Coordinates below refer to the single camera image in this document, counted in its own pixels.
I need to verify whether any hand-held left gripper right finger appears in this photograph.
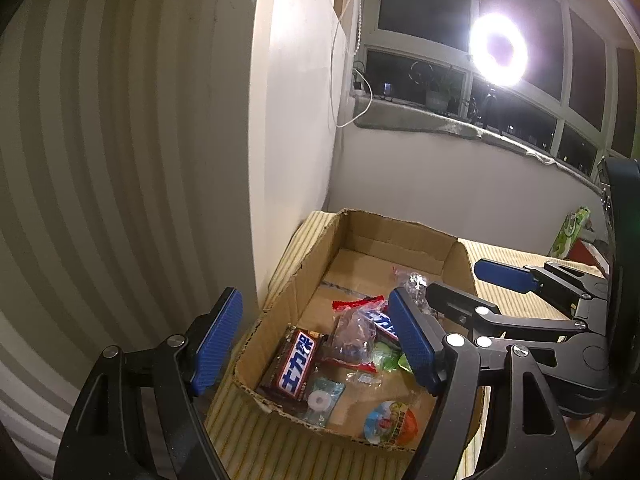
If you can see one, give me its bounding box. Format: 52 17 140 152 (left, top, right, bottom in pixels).
387 287 581 480

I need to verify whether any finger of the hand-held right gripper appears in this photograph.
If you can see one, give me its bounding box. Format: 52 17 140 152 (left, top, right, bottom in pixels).
425 282 608 356
474 258 608 311

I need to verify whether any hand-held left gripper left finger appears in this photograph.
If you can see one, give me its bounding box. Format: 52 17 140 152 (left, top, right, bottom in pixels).
55 287 244 480

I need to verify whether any green candy packet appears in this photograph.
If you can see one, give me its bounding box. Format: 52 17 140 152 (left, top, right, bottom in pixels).
372 340 416 373

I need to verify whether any brown chocolate bar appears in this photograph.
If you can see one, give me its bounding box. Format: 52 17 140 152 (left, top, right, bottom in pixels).
260 326 326 403
367 307 401 343

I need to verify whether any clear red-edged brownie packet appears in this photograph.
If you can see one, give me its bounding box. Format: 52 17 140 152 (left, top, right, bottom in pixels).
320 297 388 373
392 266 441 318

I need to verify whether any egg-shaped snack capsule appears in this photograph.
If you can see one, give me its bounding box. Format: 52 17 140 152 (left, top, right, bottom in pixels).
362 400 418 448

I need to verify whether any cardboard box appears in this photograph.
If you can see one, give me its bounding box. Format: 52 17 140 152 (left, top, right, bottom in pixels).
232 208 488 453

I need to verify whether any teal ring candy packet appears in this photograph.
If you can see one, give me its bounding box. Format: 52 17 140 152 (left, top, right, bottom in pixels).
300 377 347 428

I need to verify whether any red box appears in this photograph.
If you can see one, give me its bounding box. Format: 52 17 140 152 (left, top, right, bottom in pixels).
570 240 608 267

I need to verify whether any green printed bag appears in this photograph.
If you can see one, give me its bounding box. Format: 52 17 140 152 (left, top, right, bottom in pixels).
547 207 591 258

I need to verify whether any black tripod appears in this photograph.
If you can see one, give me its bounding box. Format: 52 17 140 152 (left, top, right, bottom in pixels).
477 85 503 133

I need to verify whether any potted plant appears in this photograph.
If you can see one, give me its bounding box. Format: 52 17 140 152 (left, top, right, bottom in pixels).
410 60 466 113

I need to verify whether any white framed window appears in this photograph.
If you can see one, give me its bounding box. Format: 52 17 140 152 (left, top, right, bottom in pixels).
362 0 640 176

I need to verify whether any ring light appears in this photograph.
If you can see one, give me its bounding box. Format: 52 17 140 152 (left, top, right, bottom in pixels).
467 12 531 86

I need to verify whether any white cable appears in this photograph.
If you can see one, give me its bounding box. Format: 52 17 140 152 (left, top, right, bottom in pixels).
327 0 373 128

